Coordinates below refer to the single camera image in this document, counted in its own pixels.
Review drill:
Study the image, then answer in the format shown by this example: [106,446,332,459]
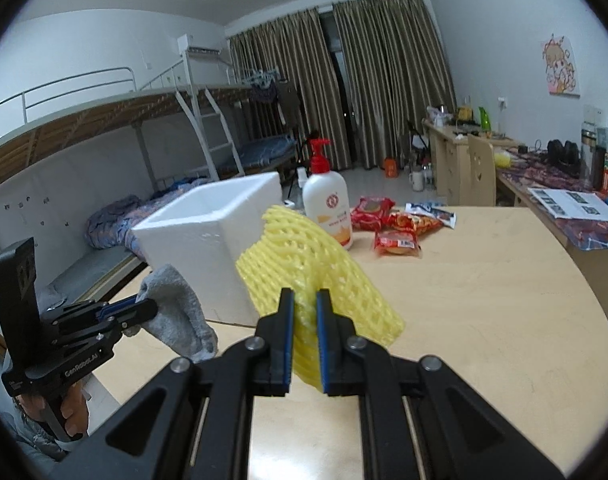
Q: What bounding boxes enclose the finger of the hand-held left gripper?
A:
[95,295,138,319]
[90,299,159,337]

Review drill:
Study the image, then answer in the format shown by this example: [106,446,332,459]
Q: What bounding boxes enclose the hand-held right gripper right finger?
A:
[315,288,565,480]

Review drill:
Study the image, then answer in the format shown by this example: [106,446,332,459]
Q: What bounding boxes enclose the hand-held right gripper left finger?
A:
[49,286,296,480]

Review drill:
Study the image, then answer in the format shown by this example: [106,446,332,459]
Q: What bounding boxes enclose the light grey cloth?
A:
[124,263,219,365]

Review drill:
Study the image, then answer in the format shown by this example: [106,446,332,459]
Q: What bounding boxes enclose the yellow foam net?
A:
[235,205,406,394]

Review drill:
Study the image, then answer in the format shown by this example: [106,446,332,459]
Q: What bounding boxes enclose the white foam box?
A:
[130,171,283,326]

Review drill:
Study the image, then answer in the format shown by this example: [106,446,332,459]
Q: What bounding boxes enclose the person's left forearm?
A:
[1,402,70,465]

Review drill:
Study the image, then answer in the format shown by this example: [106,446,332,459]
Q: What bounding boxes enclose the person's left hand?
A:
[13,379,91,442]

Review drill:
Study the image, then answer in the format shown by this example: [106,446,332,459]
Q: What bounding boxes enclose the blue plaid quilt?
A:
[86,177,211,252]

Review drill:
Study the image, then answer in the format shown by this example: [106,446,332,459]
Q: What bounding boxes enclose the lotion bottle with red pump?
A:
[302,137,355,251]

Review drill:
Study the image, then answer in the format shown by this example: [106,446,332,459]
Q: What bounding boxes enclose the orange red snack packet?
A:
[386,211,444,236]

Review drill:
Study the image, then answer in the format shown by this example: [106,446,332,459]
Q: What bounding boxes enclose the blue white snack packet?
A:
[405,201,458,230]

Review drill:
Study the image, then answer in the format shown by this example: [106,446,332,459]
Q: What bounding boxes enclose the white metal bunk bed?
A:
[0,66,307,311]

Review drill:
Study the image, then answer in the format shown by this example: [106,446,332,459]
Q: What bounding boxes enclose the black tripod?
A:
[283,131,316,197]

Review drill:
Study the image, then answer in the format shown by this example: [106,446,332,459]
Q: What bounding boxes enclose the white bed ladder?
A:
[175,87,245,182]

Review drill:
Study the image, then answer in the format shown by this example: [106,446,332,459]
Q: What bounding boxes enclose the blue mattress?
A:
[233,135,298,167]

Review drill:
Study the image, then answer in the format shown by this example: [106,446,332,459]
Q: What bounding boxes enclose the wooden desk with drawers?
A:
[422,118,526,207]

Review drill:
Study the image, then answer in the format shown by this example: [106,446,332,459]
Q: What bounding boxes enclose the wooden chair with smiley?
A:
[466,135,498,207]

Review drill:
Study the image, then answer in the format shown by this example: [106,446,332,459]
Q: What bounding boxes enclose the dark hanging clothes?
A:
[248,79,306,127]

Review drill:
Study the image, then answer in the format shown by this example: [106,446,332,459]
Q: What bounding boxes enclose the brown curtain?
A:
[227,9,353,172]
[332,0,458,169]

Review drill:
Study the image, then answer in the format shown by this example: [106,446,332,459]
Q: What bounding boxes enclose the white air conditioner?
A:
[176,34,224,57]

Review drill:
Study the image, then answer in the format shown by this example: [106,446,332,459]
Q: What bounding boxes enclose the wooden desk with patterned mat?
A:
[494,147,608,332]

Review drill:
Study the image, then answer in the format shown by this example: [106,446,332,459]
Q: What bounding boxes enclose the printed paper sheet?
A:
[527,187,608,222]

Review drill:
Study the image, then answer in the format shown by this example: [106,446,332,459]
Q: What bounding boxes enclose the black headphones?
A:
[547,138,581,171]

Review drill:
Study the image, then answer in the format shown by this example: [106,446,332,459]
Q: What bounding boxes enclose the dark thermos bottle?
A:
[581,127,608,189]

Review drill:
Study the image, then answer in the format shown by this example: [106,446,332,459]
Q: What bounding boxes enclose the cartoon wall poster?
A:
[540,33,583,97]

